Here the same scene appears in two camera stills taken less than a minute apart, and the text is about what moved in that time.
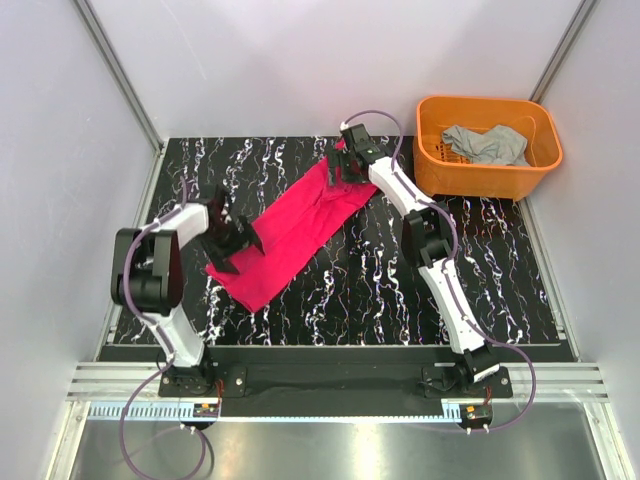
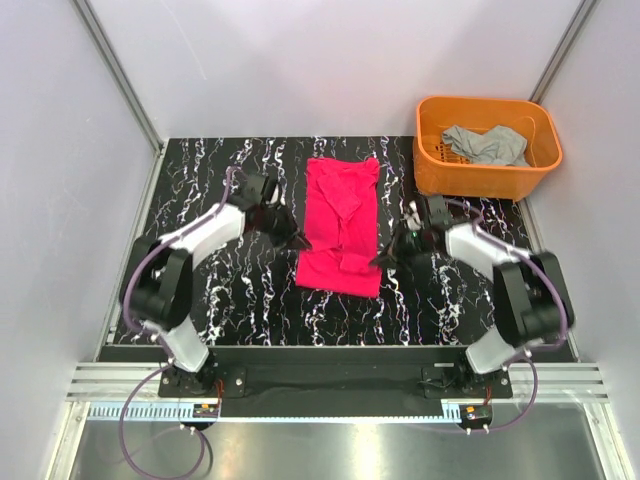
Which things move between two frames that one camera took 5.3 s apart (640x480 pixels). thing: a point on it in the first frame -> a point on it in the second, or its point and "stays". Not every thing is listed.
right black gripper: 335,161 -> 397,249
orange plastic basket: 484,148 stays
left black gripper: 221,258 -> 290,230
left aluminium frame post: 119,73 stays
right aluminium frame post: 562,51 stays
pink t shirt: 292,225 -> 340,226
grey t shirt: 495,146 stays
